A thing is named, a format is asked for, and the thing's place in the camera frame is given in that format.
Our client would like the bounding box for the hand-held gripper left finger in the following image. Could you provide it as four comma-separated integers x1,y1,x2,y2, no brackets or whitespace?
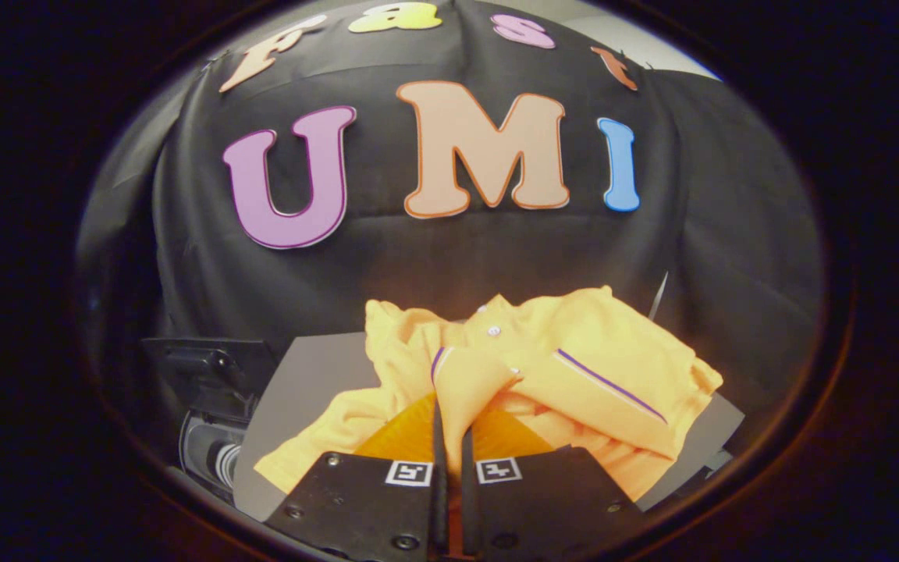
262,390,450,562

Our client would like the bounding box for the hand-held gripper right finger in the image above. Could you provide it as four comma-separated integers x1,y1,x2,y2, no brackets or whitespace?
461,406,645,562

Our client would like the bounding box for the orange polo shirt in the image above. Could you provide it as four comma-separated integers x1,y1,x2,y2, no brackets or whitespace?
253,285,723,504

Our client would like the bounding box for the black backdrop cloth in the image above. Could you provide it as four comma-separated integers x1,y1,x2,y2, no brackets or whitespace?
75,0,825,469

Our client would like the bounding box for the beige cabinet with dark frame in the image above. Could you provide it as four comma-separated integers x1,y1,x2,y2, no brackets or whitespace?
231,332,745,522

